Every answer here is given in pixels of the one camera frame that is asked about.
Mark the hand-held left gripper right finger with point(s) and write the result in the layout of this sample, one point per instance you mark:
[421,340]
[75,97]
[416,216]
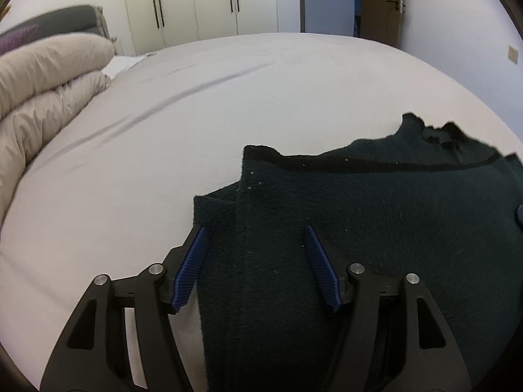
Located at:
[322,273]

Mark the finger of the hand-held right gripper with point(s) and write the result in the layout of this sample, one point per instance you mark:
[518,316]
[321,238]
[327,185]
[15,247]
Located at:
[519,215]

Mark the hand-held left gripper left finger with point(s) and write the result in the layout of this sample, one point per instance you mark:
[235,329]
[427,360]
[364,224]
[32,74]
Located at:
[190,269]

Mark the dark green sweater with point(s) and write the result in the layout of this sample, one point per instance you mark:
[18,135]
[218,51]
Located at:
[408,212]

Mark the white bed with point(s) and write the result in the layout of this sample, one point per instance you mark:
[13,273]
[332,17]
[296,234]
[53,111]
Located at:
[204,110]

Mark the white pillow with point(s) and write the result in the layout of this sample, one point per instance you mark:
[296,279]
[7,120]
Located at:
[122,65]

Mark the beige duvet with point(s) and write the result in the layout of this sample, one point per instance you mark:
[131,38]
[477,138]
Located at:
[41,90]

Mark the brown wooden door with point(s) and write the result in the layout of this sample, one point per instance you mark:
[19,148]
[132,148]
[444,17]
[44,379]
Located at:
[380,20]

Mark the white tall panel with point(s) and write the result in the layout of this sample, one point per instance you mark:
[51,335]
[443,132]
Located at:
[329,12]

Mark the cream wardrobe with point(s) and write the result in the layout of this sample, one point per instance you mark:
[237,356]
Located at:
[192,0]

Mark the beige wall socket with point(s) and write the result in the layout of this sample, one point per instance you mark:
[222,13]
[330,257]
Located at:
[513,54]

